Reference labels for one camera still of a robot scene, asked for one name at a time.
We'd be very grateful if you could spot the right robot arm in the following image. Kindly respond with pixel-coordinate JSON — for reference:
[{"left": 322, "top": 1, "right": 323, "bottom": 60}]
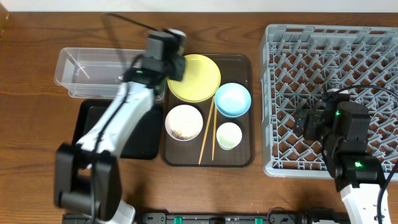
[{"left": 294, "top": 90, "right": 391, "bottom": 223}]

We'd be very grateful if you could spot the black plastic bin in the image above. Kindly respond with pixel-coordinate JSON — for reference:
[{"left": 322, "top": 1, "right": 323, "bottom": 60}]
[{"left": 72, "top": 99, "right": 163, "bottom": 160}]

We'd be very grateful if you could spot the left wooden chopstick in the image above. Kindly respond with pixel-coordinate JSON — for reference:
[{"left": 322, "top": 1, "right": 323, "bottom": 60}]
[{"left": 198, "top": 95, "right": 215, "bottom": 165}]

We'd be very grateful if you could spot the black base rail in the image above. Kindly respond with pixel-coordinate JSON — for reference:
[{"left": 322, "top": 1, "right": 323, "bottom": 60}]
[{"left": 61, "top": 212, "right": 343, "bottom": 224}]

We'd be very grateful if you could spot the yellow plate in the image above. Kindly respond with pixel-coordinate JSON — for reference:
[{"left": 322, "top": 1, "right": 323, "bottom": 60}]
[{"left": 167, "top": 54, "right": 221, "bottom": 103}]

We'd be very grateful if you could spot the wooden chopstick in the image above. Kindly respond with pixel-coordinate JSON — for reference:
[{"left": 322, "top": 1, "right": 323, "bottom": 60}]
[
  {"left": 211, "top": 104, "right": 217, "bottom": 161},
  {"left": 198, "top": 95, "right": 215, "bottom": 165}
]

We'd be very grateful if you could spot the white bowl with residue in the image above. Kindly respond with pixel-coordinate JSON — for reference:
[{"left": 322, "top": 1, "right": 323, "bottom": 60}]
[{"left": 165, "top": 105, "right": 203, "bottom": 141}]

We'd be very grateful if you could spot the grey dishwasher rack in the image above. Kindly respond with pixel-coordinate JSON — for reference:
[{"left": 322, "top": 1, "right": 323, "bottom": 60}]
[{"left": 259, "top": 24, "right": 397, "bottom": 179}]

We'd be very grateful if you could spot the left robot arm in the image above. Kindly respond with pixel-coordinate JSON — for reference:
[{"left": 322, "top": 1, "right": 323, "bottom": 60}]
[{"left": 53, "top": 53, "right": 186, "bottom": 223}]

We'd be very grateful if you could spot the light blue bowl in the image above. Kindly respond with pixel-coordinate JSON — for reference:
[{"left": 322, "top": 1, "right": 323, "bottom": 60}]
[{"left": 215, "top": 83, "right": 251, "bottom": 118}]

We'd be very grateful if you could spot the clear plastic bin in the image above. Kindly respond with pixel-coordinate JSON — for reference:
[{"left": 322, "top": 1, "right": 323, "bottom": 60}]
[{"left": 53, "top": 47, "right": 165, "bottom": 101}]

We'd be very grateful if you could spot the right wooden chopstick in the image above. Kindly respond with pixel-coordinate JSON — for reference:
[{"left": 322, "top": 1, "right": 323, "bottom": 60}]
[{"left": 211, "top": 104, "right": 217, "bottom": 161}]

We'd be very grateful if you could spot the small pale green cup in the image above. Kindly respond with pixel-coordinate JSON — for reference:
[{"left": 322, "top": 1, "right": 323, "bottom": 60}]
[{"left": 216, "top": 123, "right": 243, "bottom": 151}]

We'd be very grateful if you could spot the dark brown serving tray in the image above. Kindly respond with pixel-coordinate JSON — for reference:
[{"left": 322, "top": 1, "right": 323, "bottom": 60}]
[{"left": 161, "top": 54, "right": 254, "bottom": 167}]

